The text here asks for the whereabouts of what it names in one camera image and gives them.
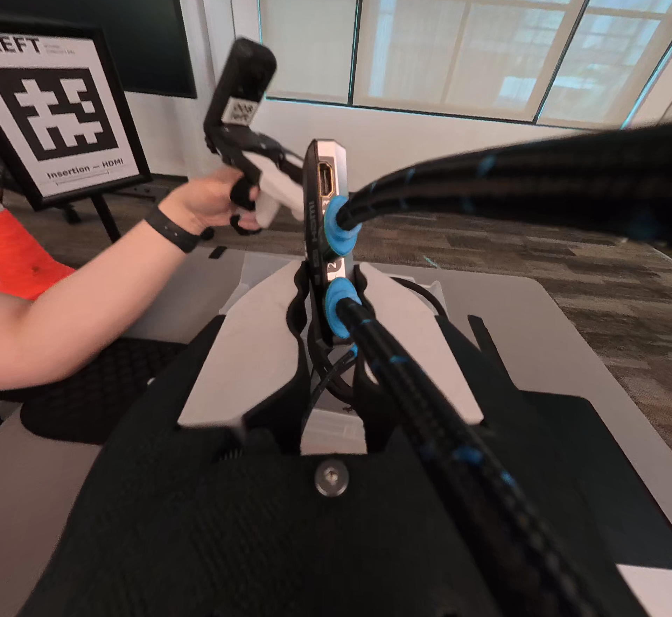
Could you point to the person's left hand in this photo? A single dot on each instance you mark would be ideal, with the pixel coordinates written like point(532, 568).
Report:
point(204, 197)

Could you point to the framed black white marker sign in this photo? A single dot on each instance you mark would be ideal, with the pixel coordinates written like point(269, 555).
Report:
point(63, 118)

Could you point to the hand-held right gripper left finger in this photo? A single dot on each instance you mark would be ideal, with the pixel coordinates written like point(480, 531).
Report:
point(241, 360)

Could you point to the silver hdmi switch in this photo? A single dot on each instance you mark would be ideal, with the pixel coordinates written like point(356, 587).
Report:
point(328, 155)

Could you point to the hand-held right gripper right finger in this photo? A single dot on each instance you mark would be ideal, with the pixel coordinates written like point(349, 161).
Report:
point(420, 333)

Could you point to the large grid window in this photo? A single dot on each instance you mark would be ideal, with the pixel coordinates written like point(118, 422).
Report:
point(446, 24)

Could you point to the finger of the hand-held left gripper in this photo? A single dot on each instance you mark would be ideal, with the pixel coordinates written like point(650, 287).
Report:
point(281, 187)

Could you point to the black wristband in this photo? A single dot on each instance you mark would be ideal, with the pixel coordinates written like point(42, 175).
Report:
point(170, 231)

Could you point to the orange cloth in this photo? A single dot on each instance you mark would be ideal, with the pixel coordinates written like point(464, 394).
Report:
point(26, 260)

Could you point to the dark wall screen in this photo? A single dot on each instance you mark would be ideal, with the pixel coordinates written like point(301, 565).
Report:
point(131, 24)

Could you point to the person's left forearm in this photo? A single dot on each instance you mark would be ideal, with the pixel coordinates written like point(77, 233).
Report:
point(78, 312)

